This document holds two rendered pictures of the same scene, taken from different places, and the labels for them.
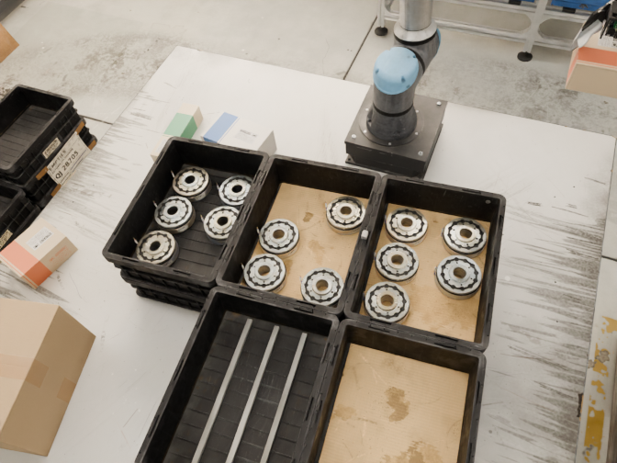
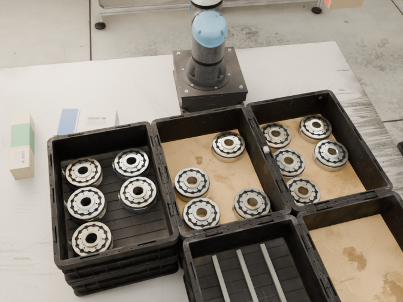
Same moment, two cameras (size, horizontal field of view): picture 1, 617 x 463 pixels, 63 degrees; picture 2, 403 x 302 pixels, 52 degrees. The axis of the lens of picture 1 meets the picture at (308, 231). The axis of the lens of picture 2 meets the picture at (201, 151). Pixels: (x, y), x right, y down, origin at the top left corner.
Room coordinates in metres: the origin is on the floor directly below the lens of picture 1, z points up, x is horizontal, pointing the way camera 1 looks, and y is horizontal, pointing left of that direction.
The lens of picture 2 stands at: (0.20, 0.51, 1.86)
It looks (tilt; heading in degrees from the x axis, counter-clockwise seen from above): 52 degrees down; 317
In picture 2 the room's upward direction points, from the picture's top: 4 degrees clockwise
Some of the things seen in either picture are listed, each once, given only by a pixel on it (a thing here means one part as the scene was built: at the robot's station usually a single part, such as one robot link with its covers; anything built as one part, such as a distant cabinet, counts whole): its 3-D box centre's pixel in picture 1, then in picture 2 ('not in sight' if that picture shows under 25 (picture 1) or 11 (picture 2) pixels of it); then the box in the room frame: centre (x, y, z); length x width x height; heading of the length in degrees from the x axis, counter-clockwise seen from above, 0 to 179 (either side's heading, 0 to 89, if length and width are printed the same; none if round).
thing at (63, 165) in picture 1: (70, 161); not in sight; (1.53, 0.94, 0.41); 0.31 x 0.02 x 0.16; 150
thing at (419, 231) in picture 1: (406, 223); (275, 134); (0.67, -0.25, 0.86); 0.10 x 0.10 x 0.01
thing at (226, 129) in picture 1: (239, 141); (87, 129); (1.15, 0.17, 0.74); 0.20 x 0.12 x 0.09; 53
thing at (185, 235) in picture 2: (302, 228); (216, 165); (0.67, 0.01, 0.92); 0.40 x 0.30 x 0.02; 155
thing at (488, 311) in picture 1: (428, 254); (313, 145); (0.55, -0.26, 0.92); 0.40 x 0.30 x 0.02; 155
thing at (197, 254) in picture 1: (196, 215); (111, 196); (0.80, 0.28, 0.87); 0.40 x 0.30 x 0.11; 155
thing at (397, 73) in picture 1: (395, 78); (208, 36); (1.08, -0.30, 0.97); 0.13 x 0.12 x 0.14; 143
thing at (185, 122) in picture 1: (177, 135); (22, 145); (1.24, 0.38, 0.73); 0.24 x 0.06 x 0.06; 154
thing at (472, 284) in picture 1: (459, 274); (331, 153); (0.51, -0.33, 0.86); 0.10 x 0.10 x 0.01
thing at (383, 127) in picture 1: (392, 110); (206, 62); (1.08, -0.30, 0.85); 0.15 x 0.15 x 0.10
